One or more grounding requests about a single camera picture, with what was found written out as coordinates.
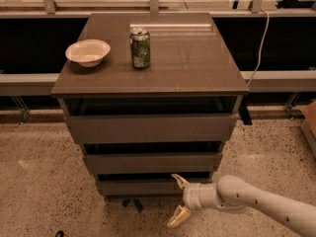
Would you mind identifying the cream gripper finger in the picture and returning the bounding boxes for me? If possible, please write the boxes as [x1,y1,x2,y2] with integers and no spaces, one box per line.
[172,174,190,190]
[167,205,192,228]

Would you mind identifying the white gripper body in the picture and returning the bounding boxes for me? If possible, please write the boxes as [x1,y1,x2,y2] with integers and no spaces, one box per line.
[183,183,218,210]

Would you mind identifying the grey drawer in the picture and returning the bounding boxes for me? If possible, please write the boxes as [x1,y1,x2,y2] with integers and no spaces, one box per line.
[83,153,222,174]
[96,180,182,197]
[66,115,238,144]

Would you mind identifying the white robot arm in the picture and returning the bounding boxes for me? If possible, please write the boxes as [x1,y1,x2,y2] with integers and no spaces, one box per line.
[167,174,316,237]

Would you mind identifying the grey drawer cabinet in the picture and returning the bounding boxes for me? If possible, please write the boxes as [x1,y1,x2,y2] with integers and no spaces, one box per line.
[51,13,249,183]

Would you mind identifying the green soda can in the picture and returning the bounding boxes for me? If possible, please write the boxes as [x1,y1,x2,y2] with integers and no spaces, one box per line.
[129,28,150,69]

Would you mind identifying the white paper bowl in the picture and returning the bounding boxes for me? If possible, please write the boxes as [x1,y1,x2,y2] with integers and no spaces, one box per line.
[65,39,111,67]

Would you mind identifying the white cable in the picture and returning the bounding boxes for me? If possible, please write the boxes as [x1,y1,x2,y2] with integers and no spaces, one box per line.
[245,7,270,87]

